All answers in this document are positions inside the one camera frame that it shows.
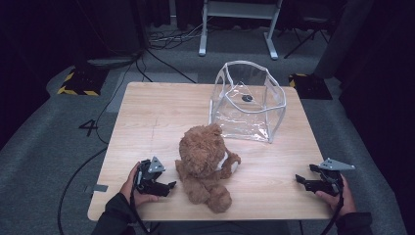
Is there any thick black floor cable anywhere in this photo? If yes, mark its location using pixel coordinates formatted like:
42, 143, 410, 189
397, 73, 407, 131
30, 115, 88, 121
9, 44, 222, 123
57, 146, 110, 235

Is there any transparent plastic bag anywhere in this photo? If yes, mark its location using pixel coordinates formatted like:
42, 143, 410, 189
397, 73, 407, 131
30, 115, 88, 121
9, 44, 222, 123
207, 60, 288, 144

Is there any black tripod stand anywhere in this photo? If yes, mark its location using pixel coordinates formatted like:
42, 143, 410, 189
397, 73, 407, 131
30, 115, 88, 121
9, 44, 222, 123
283, 14, 331, 61

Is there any white desk frame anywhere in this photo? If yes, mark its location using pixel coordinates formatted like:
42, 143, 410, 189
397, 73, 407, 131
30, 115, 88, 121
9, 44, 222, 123
198, 0, 285, 61

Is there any person's right hand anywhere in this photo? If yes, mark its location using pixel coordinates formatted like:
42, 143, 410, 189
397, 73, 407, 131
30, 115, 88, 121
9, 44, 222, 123
314, 174, 357, 218

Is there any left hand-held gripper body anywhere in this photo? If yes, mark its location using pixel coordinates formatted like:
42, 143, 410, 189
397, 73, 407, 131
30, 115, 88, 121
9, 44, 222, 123
133, 156, 166, 196

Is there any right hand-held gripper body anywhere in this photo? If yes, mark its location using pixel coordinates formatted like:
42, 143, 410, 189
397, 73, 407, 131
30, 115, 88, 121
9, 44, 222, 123
311, 158, 356, 198

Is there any left hand-held gripper black cable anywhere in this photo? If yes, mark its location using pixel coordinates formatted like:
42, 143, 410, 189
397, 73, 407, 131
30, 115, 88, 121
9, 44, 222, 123
129, 169, 155, 235

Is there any brown teddy bear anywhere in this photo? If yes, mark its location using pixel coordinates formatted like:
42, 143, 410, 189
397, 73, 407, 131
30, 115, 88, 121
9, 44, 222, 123
174, 122, 243, 214

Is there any thin black floor cable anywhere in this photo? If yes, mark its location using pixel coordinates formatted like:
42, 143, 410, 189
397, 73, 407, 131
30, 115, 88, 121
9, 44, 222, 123
95, 53, 146, 145

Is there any hand-held gripper black cable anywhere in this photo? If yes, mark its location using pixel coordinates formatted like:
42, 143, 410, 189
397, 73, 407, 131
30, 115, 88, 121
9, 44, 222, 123
320, 190, 346, 235
129, 169, 155, 235

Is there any bundle of floor cables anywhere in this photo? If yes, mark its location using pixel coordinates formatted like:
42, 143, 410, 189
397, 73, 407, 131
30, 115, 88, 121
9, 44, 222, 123
148, 16, 213, 51

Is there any person's left hand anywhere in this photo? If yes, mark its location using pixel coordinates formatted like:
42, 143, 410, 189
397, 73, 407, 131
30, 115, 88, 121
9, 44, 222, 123
119, 162, 160, 209

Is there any right hand-held gripper black cable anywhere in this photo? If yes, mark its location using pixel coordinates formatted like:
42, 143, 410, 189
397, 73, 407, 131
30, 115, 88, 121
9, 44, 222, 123
320, 190, 346, 235

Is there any black yellow striped base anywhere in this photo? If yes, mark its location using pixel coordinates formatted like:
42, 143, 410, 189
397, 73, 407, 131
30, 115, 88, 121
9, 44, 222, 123
56, 64, 111, 98
288, 72, 334, 101

